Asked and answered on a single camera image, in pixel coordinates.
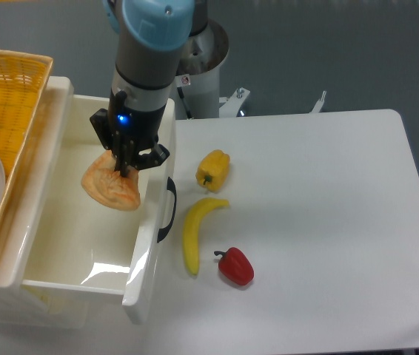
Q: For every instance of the yellow bell pepper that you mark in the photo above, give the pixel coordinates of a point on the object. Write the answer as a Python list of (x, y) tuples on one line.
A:
[(213, 170)]

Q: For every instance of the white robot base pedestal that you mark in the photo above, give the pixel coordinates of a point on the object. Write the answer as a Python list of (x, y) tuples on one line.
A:
[(196, 88)]

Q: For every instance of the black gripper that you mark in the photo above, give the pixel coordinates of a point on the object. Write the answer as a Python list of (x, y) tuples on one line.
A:
[(131, 135)]

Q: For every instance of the white drawer cabinet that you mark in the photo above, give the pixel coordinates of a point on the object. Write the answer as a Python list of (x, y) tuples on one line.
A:
[(19, 219)]

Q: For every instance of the red bell pepper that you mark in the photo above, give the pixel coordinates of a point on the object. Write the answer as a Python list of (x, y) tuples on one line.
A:
[(235, 266)]

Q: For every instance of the black drawer handle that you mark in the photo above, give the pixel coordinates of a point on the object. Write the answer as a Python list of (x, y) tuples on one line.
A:
[(170, 212)]

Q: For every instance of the yellow woven basket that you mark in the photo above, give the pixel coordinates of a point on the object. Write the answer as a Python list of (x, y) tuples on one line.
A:
[(23, 77)]

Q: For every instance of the white upper drawer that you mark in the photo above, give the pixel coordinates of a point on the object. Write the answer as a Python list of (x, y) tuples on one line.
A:
[(87, 254)]

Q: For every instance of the white metal bracket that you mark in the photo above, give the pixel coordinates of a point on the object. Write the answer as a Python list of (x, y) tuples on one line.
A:
[(319, 104)]

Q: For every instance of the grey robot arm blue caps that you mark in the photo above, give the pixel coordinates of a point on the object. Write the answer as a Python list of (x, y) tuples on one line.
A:
[(151, 39)]

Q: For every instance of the yellow banana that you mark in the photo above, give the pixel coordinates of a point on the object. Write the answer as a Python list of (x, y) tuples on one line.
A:
[(190, 233)]

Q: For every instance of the orange triangle bread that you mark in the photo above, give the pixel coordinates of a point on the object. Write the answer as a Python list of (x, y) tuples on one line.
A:
[(106, 186)]

